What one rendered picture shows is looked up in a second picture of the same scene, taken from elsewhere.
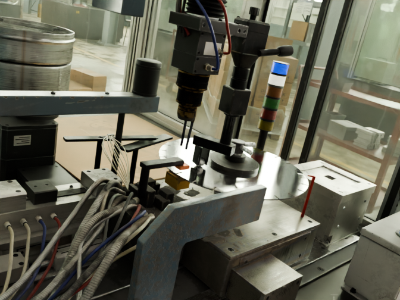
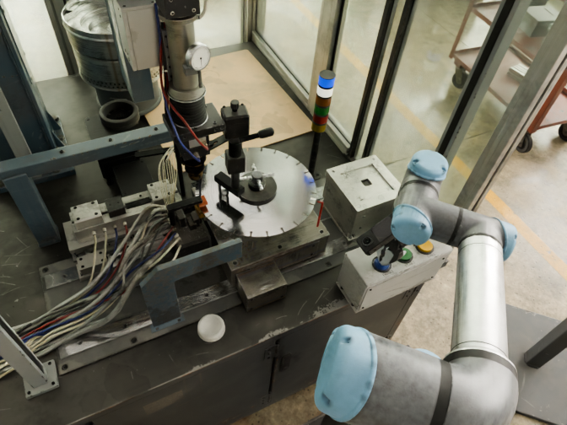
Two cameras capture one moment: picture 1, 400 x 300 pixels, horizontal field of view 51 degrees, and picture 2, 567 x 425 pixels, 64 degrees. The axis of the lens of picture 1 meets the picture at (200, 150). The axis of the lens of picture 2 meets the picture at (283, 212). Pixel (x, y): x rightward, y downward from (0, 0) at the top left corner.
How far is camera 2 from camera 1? 0.72 m
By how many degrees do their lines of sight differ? 33
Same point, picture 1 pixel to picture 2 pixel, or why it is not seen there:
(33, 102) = (94, 153)
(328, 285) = (326, 279)
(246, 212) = (225, 256)
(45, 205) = (117, 217)
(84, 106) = (136, 145)
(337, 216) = (356, 223)
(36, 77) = not seen: hidden behind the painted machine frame
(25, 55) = (111, 53)
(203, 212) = (183, 266)
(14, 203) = (94, 221)
